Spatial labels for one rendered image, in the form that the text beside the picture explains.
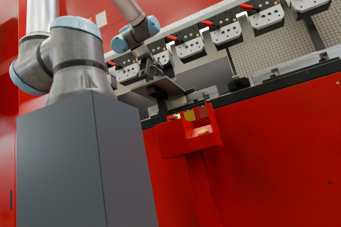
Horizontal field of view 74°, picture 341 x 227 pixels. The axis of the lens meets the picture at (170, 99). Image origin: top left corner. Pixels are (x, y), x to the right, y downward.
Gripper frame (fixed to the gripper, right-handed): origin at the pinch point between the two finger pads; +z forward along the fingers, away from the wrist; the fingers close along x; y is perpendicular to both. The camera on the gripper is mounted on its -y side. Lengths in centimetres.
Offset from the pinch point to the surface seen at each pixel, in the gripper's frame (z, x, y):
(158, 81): -8.1, -7.9, -12.8
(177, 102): 9.8, -2.4, 2.0
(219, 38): -6.1, -32.3, 21.5
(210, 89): 11.8, -20.5, 5.3
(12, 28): -76, 85, 21
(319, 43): 44, -80, 94
